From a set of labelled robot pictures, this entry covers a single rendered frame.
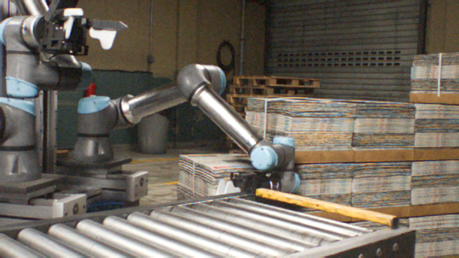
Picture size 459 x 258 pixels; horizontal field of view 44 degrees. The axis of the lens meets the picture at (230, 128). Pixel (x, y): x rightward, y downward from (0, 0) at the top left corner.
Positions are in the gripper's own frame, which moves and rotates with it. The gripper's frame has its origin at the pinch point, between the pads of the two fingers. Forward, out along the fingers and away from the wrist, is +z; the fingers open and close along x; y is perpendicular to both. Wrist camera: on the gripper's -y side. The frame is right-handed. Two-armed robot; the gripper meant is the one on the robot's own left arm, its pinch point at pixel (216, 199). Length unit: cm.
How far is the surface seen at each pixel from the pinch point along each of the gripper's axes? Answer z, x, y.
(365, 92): -717, -420, 35
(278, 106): -45, -17, 27
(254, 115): -51, -36, 23
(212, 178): -13.5, -17.3, 2.9
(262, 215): 14.1, 32.3, 3.1
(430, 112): -103, 14, 26
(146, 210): 35.0, 13.4, 3.4
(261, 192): -0.4, 18.0, 4.9
